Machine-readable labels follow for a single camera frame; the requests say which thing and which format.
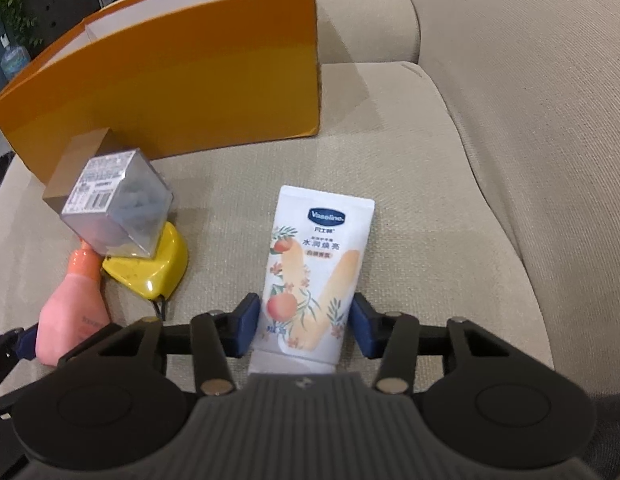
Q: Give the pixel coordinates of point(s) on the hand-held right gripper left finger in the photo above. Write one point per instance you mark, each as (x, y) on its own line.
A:
(247, 322)

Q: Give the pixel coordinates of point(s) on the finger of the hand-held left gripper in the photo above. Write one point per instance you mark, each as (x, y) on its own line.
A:
(26, 342)

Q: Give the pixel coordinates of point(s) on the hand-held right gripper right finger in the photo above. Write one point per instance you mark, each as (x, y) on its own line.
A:
(365, 330)

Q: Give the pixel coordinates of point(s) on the pink spray bottle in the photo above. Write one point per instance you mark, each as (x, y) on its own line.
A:
(72, 315)

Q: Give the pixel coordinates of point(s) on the white lotion tube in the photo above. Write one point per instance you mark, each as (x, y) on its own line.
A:
(315, 260)

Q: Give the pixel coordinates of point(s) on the yellow tape measure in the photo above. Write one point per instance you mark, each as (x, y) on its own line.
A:
(160, 260)

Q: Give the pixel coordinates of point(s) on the clear plastic cube box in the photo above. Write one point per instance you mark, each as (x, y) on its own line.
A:
(115, 205)

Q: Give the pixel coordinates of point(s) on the small gold box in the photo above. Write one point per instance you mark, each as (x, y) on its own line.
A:
(82, 152)

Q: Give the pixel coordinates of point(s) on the orange cardboard box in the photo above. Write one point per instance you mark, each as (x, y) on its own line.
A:
(190, 85)

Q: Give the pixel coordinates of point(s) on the beige sofa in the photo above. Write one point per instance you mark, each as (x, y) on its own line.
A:
(490, 160)

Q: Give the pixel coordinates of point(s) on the blue water jug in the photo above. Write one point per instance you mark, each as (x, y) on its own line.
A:
(15, 62)

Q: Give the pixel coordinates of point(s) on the dark grey sideboard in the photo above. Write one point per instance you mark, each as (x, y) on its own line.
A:
(55, 5)

